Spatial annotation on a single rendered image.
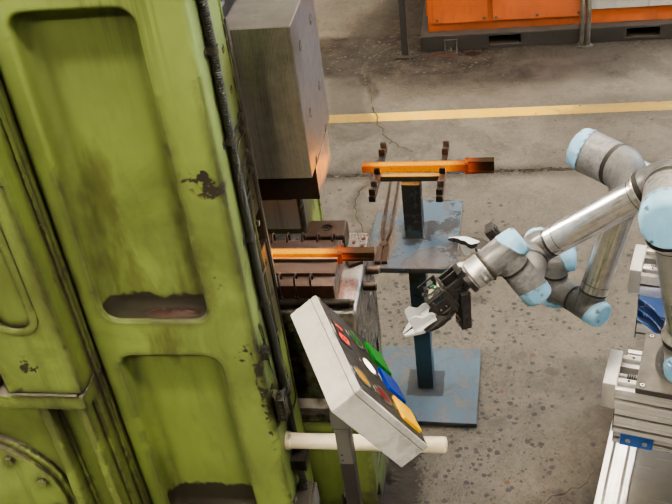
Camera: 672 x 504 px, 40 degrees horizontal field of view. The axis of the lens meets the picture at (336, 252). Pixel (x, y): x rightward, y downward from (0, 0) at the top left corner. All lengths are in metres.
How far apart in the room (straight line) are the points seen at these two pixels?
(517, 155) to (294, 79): 2.90
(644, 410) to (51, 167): 1.62
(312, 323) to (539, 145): 3.07
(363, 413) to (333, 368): 0.12
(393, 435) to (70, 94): 1.02
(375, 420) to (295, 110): 0.74
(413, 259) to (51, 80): 1.40
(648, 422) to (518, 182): 2.31
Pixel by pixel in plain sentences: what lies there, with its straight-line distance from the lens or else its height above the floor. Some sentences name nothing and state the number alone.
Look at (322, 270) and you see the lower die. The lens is 2.61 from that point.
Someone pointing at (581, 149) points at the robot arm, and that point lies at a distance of 2.52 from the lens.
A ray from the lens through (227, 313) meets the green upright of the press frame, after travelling 2.27.
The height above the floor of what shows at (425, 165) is 1.01.
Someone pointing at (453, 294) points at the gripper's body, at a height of 1.15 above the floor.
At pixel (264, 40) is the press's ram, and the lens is 2.14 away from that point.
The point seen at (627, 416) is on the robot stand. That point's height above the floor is 0.65.
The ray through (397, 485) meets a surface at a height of 0.00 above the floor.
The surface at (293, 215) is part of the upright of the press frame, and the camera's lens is 2.87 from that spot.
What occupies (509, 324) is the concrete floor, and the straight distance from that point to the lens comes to 3.88.
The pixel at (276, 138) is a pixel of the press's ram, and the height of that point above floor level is 1.48.
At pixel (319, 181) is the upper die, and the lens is 2.39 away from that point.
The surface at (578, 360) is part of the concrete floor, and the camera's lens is 3.74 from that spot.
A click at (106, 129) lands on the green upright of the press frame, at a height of 1.63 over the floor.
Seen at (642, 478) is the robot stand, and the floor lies 0.21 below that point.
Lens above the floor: 2.57
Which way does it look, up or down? 36 degrees down
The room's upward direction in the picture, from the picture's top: 8 degrees counter-clockwise
